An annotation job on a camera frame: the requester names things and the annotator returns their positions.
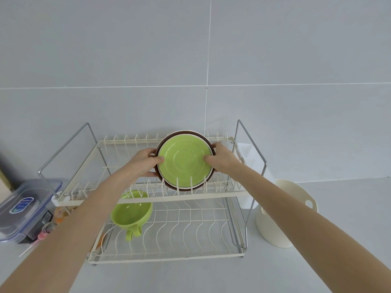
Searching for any person's right hand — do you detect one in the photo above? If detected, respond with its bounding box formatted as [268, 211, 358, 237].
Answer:
[203, 142, 245, 176]

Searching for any person's left hand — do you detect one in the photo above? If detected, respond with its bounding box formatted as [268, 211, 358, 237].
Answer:
[126, 148, 166, 180]

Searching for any green plate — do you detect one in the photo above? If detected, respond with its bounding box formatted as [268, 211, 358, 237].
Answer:
[157, 134, 214, 187]

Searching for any brown plate with white rim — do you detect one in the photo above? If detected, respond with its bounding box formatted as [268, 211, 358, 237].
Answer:
[154, 130, 216, 192]

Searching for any person's right forearm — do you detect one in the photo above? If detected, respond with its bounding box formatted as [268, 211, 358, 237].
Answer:
[227, 163, 391, 293]

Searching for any person's left forearm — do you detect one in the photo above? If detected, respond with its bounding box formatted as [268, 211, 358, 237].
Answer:
[0, 168, 144, 293]

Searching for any white cutlery holder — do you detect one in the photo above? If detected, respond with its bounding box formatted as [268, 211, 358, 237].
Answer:
[236, 143, 272, 210]

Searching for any green cup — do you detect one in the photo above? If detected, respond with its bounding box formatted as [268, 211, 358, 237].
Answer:
[110, 190, 153, 242]

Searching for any white two-tier dish rack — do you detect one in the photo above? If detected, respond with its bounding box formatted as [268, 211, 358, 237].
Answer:
[37, 119, 268, 266]

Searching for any cream plastic colander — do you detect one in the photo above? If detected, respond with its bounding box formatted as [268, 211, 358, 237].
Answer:
[256, 179, 319, 249]

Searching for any orange packet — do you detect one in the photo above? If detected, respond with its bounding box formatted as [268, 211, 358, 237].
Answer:
[53, 207, 70, 224]

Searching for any black box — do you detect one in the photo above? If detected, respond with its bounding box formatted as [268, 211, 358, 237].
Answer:
[26, 210, 56, 241]

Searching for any clear plastic container blue lid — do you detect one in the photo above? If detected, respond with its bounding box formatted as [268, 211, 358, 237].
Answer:
[0, 179, 63, 244]

